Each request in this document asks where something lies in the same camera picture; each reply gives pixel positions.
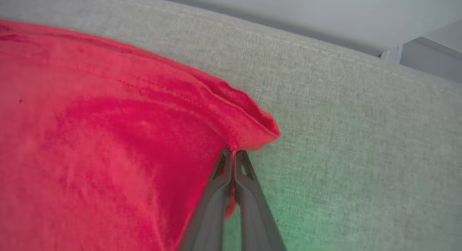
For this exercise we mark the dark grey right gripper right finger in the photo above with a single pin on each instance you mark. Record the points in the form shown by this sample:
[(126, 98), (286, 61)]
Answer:
[(256, 218)]

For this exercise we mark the red garment with white stripes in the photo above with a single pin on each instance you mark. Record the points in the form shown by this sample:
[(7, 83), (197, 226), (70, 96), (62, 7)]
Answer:
[(108, 142)]

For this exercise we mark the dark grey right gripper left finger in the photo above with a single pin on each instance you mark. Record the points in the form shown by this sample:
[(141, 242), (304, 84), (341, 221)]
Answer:
[(211, 215)]

